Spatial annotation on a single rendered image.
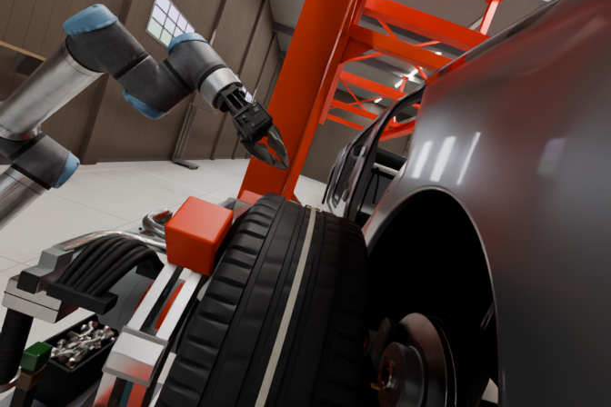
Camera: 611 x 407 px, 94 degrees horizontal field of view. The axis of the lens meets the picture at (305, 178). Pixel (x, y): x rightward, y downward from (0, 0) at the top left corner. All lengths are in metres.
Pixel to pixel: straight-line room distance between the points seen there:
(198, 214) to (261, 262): 0.12
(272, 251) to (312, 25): 0.92
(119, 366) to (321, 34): 1.09
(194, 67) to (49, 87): 0.34
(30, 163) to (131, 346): 0.81
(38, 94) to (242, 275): 0.68
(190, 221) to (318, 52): 0.87
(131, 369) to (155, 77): 0.54
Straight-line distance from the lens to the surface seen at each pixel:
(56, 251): 0.62
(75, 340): 1.13
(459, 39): 4.26
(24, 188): 1.19
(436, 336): 0.79
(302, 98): 1.12
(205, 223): 0.44
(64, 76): 0.84
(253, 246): 0.46
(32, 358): 0.97
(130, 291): 0.73
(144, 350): 0.48
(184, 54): 0.73
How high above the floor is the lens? 1.28
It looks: 4 degrees down
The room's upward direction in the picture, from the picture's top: 20 degrees clockwise
